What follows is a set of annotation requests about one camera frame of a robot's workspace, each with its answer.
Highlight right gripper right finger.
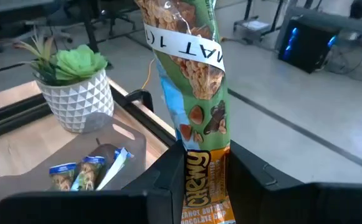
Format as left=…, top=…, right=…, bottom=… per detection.
left=229, top=141, right=362, bottom=224

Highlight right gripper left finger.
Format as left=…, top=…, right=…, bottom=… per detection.
left=0, top=139, right=186, bottom=224

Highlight blue Chewy granola bar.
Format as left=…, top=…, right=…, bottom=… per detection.
left=71, top=155, right=107, bottom=191
left=49, top=162, right=77, bottom=191
left=95, top=147, right=135, bottom=191

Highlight green orange Chewy granola bar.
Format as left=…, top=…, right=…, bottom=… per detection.
left=135, top=0, right=236, bottom=224

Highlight grey translucent plastic bin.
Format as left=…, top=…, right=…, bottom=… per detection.
left=0, top=116, right=147, bottom=203

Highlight succulent in white patterned pot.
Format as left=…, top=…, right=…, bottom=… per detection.
left=14, top=29, right=115, bottom=134

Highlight black computer with blue lights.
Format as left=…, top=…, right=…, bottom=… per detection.
left=277, top=17, right=343, bottom=74

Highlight black frame bracket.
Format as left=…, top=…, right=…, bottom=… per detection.
left=123, top=89, right=155, bottom=113

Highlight black aluminium table frame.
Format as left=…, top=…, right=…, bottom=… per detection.
left=0, top=83, right=178, bottom=147

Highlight yellow extension cord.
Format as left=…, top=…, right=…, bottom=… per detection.
left=141, top=58, right=156, bottom=90

